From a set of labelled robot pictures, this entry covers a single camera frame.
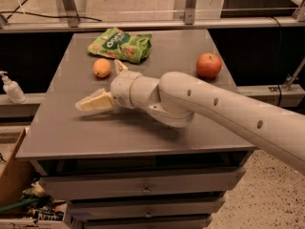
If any orange fruit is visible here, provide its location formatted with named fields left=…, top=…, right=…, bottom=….
left=92, top=58, right=112, bottom=78

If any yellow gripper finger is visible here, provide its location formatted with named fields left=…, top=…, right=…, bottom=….
left=114, top=59, right=128, bottom=74
left=75, top=88, right=114, bottom=112

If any green chip bag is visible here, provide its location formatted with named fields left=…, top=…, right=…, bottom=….
left=88, top=28, right=152, bottom=64

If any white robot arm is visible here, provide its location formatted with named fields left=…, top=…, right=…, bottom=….
left=75, top=60, right=305, bottom=174

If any red apple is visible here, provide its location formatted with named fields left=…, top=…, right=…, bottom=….
left=196, top=52, right=222, bottom=78

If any cardboard box with clutter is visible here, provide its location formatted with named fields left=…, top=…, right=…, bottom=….
left=0, top=128, right=72, bottom=229

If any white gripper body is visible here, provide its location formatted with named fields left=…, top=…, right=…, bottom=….
left=111, top=71, right=141, bottom=109

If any grey drawer cabinet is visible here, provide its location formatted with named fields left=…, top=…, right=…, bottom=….
left=17, top=33, right=255, bottom=229

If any white pump bottle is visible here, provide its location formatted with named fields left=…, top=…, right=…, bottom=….
left=0, top=71, right=26, bottom=104

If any black cable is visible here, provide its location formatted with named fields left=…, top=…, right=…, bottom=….
left=0, top=0, right=103, bottom=23

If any metal frame rail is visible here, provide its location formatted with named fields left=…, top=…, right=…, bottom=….
left=0, top=17, right=305, bottom=33

